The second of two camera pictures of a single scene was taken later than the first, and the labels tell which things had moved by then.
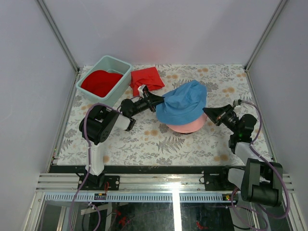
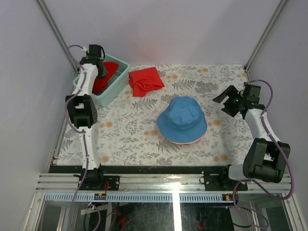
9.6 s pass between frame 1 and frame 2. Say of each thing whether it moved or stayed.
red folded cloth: stayed
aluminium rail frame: stayed
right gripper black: moved
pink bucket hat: moved
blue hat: moved
